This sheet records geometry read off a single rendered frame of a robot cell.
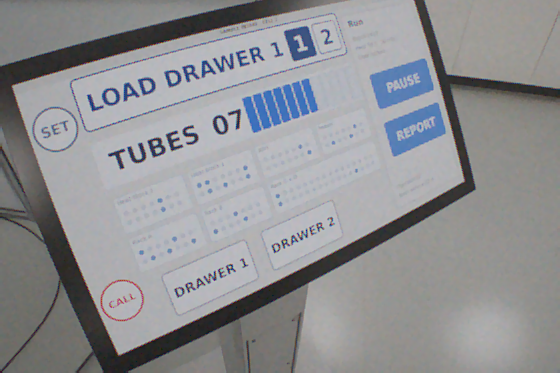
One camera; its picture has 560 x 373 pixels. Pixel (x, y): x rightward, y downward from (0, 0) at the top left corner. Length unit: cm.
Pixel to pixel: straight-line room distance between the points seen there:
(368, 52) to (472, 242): 145
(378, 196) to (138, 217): 28
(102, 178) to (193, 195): 9
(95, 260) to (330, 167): 26
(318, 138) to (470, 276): 139
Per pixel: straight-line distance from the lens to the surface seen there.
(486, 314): 173
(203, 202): 43
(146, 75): 42
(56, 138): 41
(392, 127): 53
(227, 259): 44
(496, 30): 265
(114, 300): 43
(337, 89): 49
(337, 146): 49
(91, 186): 41
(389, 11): 57
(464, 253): 185
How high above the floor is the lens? 138
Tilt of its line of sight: 43 degrees down
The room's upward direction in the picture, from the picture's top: 2 degrees clockwise
